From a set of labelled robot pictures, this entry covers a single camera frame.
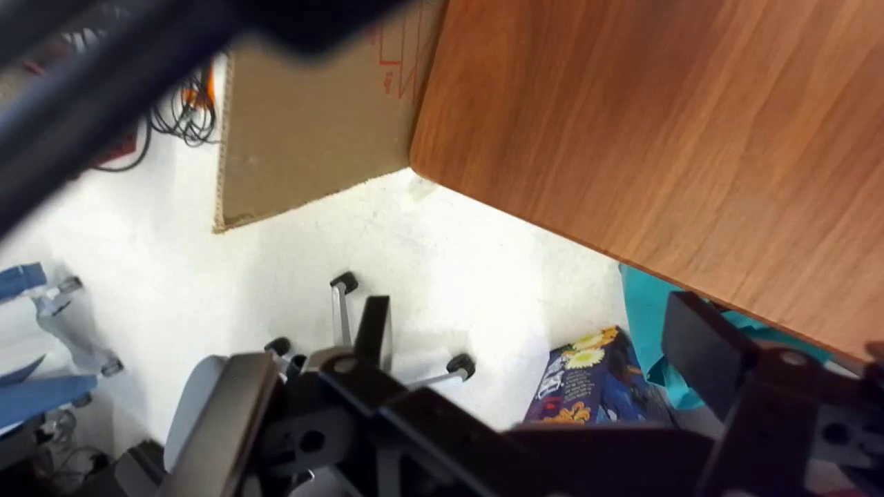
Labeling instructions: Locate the teal cloth bag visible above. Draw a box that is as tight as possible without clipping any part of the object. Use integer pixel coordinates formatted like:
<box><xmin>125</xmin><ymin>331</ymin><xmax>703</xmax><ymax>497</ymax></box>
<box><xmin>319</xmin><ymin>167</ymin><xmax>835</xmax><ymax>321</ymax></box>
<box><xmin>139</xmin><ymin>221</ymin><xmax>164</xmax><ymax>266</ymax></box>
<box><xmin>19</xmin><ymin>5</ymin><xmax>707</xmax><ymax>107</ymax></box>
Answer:
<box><xmin>616</xmin><ymin>263</ymin><xmax>784</xmax><ymax>412</ymax></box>

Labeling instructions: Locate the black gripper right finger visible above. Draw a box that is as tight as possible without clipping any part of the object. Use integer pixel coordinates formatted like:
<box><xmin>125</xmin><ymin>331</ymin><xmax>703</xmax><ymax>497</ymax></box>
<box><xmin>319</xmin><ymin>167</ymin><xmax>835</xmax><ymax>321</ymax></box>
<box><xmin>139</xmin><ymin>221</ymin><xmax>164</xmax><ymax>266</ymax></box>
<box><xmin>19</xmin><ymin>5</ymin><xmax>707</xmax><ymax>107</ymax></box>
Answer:
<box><xmin>661</xmin><ymin>291</ymin><xmax>884</xmax><ymax>497</ymax></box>

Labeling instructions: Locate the brown cardboard panel red print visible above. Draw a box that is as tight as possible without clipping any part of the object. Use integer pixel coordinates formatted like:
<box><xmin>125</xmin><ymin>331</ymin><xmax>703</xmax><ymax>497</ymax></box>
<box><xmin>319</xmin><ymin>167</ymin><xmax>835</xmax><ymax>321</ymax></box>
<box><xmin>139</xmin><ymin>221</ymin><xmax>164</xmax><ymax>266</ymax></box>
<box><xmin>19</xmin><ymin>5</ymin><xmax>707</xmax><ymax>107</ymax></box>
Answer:
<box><xmin>214</xmin><ymin>0</ymin><xmax>454</xmax><ymax>234</ymax></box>

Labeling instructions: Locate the purple cartoon print bag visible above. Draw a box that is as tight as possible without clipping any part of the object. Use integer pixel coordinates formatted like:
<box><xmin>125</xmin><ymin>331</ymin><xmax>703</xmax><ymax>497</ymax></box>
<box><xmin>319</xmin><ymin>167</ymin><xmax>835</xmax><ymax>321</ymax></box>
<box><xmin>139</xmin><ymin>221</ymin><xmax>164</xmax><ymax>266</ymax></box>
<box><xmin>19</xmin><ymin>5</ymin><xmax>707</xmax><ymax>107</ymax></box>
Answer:
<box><xmin>523</xmin><ymin>323</ymin><xmax>679</xmax><ymax>432</ymax></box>

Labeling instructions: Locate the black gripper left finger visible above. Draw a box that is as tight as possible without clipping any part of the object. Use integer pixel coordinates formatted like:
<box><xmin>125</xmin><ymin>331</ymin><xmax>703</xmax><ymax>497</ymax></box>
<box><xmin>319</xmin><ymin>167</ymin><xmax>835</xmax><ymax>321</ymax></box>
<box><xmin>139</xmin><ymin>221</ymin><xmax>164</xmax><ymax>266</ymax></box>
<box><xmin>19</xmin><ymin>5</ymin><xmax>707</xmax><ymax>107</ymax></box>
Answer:
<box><xmin>160</xmin><ymin>294</ymin><xmax>520</xmax><ymax>497</ymax></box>

